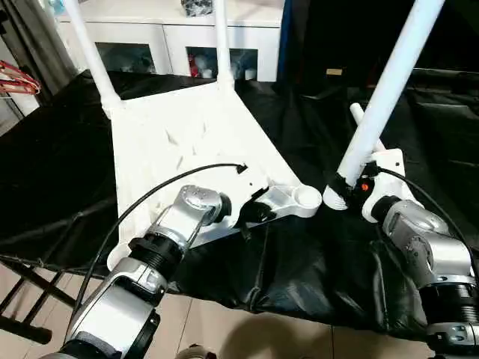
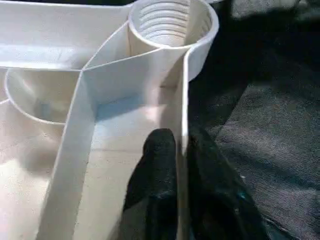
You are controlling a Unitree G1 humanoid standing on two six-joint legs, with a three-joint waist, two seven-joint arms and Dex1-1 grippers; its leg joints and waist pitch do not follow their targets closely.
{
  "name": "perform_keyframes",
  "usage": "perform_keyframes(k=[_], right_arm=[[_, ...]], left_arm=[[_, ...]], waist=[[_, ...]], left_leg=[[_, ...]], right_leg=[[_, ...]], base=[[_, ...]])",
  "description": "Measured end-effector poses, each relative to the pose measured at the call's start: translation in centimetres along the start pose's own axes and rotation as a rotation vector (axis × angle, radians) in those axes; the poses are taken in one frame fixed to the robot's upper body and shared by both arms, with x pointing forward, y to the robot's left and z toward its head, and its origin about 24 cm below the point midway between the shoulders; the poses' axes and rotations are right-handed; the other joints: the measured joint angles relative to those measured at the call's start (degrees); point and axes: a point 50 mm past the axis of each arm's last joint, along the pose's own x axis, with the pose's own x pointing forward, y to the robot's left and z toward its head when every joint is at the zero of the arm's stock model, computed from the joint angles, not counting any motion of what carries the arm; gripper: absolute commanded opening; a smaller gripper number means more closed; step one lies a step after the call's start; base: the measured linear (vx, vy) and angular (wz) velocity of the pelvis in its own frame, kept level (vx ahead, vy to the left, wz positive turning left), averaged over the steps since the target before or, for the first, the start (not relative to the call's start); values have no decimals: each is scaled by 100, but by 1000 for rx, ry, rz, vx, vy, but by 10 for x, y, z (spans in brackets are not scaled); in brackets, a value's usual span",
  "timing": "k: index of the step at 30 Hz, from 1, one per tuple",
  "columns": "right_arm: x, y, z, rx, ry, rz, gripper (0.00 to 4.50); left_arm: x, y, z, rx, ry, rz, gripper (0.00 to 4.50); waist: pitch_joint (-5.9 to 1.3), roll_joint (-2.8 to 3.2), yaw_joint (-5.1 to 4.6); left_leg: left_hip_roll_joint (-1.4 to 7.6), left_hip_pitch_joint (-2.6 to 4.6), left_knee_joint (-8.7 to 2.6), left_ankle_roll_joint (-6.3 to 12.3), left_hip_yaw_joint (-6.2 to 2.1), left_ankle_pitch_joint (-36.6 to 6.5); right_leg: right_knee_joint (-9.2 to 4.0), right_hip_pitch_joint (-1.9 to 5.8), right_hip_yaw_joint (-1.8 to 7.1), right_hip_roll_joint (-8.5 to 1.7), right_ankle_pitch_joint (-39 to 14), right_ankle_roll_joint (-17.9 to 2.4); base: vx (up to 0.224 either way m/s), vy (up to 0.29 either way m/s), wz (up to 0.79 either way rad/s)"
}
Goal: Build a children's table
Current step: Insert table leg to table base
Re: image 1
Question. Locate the white plastic table leg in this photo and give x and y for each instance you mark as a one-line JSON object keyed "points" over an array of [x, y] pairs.
{"points": [[389, 82], [224, 45], [90, 56], [356, 111]]}

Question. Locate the white plastic table top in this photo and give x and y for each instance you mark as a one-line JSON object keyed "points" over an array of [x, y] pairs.
{"points": [[168, 123]]}

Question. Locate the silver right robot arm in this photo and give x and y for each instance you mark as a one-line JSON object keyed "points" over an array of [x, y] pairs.
{"points": [[423, 239]]}

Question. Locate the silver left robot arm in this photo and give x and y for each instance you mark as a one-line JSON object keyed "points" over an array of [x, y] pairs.
{"points": [[187, 209]]}

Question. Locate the black horizontal bar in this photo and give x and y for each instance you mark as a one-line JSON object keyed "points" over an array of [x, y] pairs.
{"points": [[445, 73]]}

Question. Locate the small white jar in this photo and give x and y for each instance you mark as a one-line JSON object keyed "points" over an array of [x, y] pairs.
{"points": [[206, 73]]}

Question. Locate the dark furniture with brass label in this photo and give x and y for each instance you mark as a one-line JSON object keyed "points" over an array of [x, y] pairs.
{"points": [[355, 33]]}

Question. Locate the red box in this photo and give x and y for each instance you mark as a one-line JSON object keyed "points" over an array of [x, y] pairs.
{"points": [[192, 66]]}

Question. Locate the blue vertical panel edge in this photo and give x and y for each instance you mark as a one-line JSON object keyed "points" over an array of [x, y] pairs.
{"points": [[286, 33]]}

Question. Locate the white glass-door cabinet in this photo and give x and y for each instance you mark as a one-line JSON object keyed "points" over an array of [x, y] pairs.
{"points": [[168, 33]]}

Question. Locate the black plastic mat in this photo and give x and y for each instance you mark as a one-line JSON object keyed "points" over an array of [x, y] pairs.
{"points": [[56, 168]]}

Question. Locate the dark patterned bundle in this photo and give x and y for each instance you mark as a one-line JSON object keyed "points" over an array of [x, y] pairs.
{"points": [[197, 7]]}

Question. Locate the red orange clothes hangers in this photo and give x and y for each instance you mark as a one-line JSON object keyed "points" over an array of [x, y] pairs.
{"points": [[16, 78]]}

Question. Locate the grey curtain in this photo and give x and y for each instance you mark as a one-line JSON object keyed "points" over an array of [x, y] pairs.
{"points": [[30, 45]]}

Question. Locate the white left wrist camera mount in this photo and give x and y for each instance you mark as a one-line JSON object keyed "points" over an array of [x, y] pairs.
{"points": [[247, 183]]}

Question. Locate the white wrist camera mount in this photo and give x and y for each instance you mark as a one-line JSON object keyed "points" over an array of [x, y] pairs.
{"points": [[389, 175], [247, 183]]}

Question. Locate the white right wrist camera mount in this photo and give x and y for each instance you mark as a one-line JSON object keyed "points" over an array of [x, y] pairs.
{"points": [[389, 175]]}

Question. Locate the black folding table frame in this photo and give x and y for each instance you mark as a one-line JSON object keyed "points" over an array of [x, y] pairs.
{"points": [[37, 291]]}

